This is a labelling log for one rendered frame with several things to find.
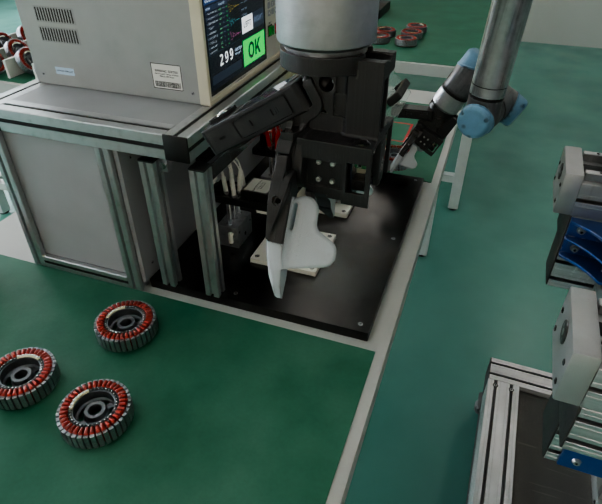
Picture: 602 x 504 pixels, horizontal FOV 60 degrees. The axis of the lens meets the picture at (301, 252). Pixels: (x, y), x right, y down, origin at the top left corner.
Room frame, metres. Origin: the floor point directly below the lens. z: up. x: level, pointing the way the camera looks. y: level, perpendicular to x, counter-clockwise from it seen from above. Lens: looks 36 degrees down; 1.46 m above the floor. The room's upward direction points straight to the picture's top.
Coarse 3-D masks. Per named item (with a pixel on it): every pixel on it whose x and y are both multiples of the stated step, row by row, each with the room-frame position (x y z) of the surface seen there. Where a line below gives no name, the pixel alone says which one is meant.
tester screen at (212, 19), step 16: (208, 0) 0.94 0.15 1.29; (224, 0) 0.99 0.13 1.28; (240, 0) 1.05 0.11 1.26; (256, 0) 1.12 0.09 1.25; (208, 16) 0.93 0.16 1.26; (224, 16) 0.99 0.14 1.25; (240, 16) 1.05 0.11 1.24; (208, 32) 0.93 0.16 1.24; (224, 32) 0.98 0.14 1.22; (240, 32) 1.04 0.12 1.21; (256, 32) 1.11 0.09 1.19; (208, 48) 0.92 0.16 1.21; (224, 48) 0.98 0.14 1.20; (240, 48) 1.04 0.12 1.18; (224, 80) 0.97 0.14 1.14
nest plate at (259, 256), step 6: (324, 234) 0.99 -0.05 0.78; (330, 234) 0.99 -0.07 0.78; (264, 240) 0.96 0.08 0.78; (264, 246) 0.94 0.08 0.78; (258, 252) 0.92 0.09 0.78; (264, 252) 0.92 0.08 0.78; (252, 258) 0.90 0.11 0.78; (258, 258) 0.90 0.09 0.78; (264, 258) 0.90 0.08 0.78; (264, 264) 0.89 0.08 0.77; (288, 270) 0.87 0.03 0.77; (294, 270) 0.86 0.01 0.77; (300, 270) 0.86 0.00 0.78; (306, 270) 0.86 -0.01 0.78; (312, 270) 0.86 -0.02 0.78; (318, 270) 0.87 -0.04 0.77
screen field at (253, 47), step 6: (252, 36) 1.09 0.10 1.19; (258, 36) 1.12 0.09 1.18; (246, 42) 1.07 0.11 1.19; (252, 42) 1.09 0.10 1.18; (258, 42) 1.12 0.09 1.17; (264, 42) 1.15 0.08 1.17; (246, 48) 1.06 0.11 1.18; (252, 48) 1.09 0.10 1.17; (258, 48) 1.12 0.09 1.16; (264, 48) 1.15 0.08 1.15; (246, 54) 1.06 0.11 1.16; (252, 54) 1.09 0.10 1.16; (258, 54) 1.12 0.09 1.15; (246, 60) 1.06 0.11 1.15; (252, 60) 1.09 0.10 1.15
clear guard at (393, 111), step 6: (390, 78) 1.26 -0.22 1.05; (396, 78) 1.29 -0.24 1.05; (390, 84) 1.23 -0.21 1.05; (396, 84) 1.26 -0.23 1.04; (390, 90) 1.21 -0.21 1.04; (408, 90) 1.29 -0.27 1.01; (408, 96) 1.26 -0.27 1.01; (402, 102) 1.21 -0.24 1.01; (390, 108) 1.14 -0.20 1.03; (396, 108) 1.16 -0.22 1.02; (390, 114) 1.11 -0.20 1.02; (396, 114) 1.14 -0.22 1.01
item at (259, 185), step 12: (252, 180) 0.99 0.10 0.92; (264, 180) 0.99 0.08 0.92; (228, 192) 0.98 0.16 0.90; (252, 192) 0.94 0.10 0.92; (264, 192) 0.94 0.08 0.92; (228, 204) 0.96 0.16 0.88; (240, 204) 0.95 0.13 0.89; (252, 204) 0.94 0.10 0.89; (264, 204) 0.93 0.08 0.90; (228, 216) 0.97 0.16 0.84
